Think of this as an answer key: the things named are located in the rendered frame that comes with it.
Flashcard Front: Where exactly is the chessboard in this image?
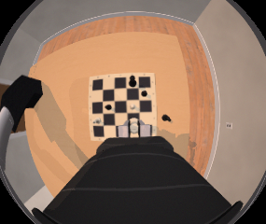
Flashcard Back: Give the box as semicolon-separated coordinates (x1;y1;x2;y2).
89;73;157;141

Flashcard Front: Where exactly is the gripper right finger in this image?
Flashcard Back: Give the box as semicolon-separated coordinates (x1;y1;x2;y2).
138;120;150;137

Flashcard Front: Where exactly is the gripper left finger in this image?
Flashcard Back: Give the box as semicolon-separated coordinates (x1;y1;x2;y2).
119;120;131;137

